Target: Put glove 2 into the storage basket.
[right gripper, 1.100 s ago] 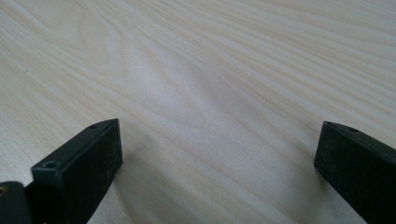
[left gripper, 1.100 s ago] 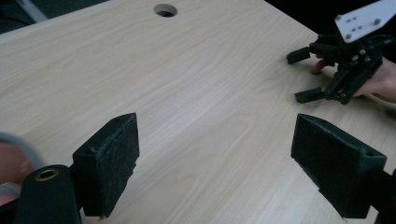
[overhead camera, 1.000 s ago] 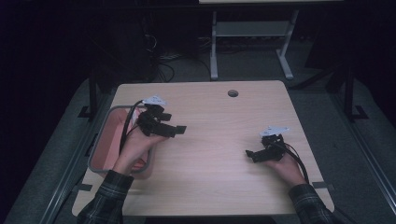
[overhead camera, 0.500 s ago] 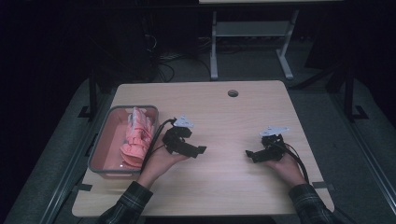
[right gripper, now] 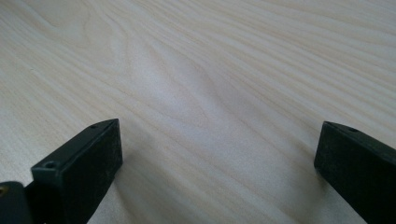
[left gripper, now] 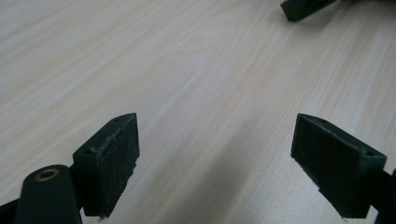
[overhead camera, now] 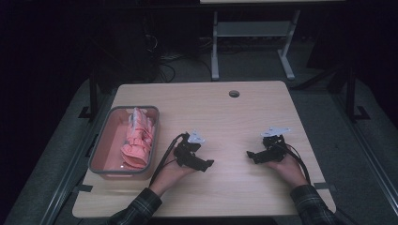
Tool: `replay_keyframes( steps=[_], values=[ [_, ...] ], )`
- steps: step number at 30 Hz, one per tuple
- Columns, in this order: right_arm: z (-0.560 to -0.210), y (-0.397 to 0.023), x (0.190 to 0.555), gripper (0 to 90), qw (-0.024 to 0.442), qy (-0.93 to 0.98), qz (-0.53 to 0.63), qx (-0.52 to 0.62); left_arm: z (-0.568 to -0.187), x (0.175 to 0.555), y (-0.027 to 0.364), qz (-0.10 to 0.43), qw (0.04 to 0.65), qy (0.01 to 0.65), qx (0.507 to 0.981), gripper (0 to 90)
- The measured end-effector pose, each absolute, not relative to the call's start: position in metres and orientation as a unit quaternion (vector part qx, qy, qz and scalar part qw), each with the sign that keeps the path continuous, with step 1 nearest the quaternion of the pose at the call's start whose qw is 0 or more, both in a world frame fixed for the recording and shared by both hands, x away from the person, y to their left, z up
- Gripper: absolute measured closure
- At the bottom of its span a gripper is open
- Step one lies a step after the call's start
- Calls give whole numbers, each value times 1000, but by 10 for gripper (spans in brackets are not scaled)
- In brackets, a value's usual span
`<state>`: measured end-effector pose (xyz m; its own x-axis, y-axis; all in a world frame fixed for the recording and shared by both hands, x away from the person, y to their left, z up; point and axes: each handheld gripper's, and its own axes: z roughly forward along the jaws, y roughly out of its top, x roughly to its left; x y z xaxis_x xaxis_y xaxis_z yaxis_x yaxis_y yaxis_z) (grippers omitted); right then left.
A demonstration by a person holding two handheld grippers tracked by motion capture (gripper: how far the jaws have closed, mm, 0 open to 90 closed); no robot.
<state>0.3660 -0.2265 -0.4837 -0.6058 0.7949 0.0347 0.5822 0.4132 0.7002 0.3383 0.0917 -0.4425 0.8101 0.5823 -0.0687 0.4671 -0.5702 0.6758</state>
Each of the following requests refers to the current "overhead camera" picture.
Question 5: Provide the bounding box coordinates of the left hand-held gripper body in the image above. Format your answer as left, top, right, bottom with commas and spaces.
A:
173, 129, 207, 169

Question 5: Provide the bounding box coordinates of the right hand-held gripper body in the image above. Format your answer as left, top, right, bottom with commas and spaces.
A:
260, 126, 292, 163

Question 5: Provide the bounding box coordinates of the pink ski glove white print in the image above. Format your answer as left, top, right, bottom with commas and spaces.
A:
126, 107, 155, 148

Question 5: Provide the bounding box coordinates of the pink plastic bin grey rim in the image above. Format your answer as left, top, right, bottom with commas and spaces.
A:
88, 105, 161, 181

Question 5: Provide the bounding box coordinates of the person's right hand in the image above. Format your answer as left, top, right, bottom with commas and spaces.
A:
270, 154, 310, 190

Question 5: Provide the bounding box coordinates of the person's left hand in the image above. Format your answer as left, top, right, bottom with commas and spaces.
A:
148, 157, 197, 198

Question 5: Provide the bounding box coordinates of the grey metal stand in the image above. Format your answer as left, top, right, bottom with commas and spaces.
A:
210, 8, 301, 82

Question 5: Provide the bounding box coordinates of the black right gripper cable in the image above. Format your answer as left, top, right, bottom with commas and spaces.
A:
281, 142, 312, 185

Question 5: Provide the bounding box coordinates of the floor cables bundle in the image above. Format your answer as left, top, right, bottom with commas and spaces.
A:
142, 31, 214, 83

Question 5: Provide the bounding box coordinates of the black upright post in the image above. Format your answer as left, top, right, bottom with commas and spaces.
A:
88, 74, 99, 120
344, 65, 358, 124

